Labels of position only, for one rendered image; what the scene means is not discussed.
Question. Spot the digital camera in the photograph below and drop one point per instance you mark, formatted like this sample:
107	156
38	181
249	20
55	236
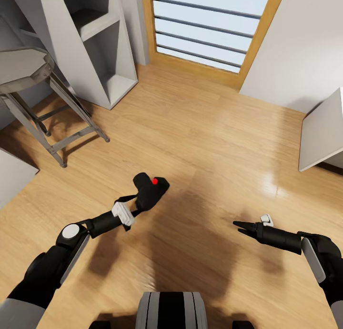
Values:
149	192

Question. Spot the robot trunk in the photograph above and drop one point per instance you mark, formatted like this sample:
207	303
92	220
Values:
171	310

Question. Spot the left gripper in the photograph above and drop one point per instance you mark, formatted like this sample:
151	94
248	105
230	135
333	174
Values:
111	222

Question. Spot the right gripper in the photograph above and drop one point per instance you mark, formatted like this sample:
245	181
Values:
264	234

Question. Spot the desk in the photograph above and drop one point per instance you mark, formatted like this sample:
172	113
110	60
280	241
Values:
90	47

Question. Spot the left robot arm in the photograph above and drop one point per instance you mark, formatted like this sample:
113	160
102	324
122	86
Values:
27	303

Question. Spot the taboret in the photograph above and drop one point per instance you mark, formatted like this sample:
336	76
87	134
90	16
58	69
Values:
23	67

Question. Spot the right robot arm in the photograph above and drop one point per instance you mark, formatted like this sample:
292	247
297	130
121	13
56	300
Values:
323	256

